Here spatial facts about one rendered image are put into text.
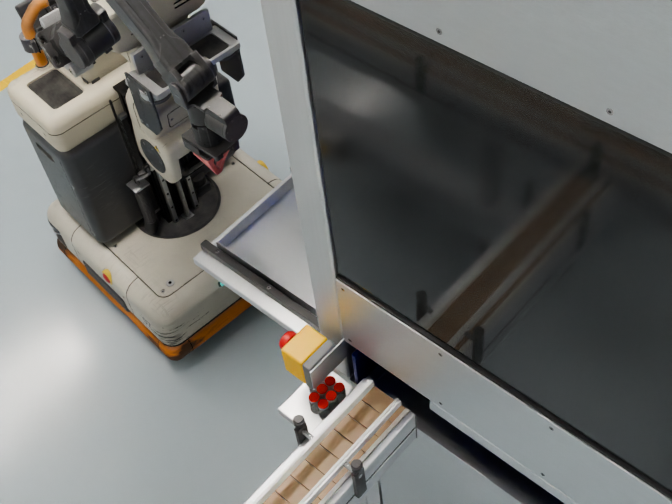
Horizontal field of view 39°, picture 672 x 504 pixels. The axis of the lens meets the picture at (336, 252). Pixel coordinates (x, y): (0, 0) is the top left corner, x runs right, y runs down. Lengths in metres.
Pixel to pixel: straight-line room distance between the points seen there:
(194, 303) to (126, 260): 0.26
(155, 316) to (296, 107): 1.55
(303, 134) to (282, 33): 0.17
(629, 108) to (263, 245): 1.26
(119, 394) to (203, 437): 0.31
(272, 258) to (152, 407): 1.02
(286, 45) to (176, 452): 1.80
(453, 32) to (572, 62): 0.14
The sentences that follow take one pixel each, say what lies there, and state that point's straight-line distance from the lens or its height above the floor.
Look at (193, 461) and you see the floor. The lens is 2.84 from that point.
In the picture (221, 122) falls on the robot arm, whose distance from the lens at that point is 1.78.
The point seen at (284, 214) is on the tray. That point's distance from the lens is 2.13.
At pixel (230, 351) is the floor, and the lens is 3.00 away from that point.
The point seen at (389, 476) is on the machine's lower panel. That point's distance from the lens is 2.13.
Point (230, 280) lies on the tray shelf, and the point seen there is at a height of 0.88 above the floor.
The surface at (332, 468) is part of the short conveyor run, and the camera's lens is 1.68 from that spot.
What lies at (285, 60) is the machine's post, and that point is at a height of 1.66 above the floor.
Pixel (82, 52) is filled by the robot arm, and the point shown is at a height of 1.25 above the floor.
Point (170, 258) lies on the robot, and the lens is 2.90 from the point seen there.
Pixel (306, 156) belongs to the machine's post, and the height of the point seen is 1.48.
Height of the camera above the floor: 2.48
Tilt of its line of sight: 51 degrees down
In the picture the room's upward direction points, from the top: 8 degrees counter-clockwise
